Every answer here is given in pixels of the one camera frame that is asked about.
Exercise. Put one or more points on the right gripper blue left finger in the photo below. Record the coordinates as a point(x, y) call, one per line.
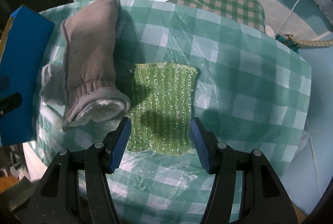
point(118, 143)

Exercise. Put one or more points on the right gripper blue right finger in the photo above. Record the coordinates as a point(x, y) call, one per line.
point(198, 134)

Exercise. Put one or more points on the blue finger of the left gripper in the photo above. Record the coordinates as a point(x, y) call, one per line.
point(10, 103)

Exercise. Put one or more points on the grey sock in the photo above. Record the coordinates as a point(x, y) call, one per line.
point(52, 77)

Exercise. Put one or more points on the green sparkly knitted cloth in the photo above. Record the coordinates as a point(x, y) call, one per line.
point(161, 95)

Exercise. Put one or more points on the grey fleece mitten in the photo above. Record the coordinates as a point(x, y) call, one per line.
point(89, 78)

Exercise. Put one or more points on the blue cardboard box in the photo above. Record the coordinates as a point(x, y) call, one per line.
point(23, 45)

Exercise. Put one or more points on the green checkered tablecloth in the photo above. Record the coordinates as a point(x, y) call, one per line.
point(251, 91)

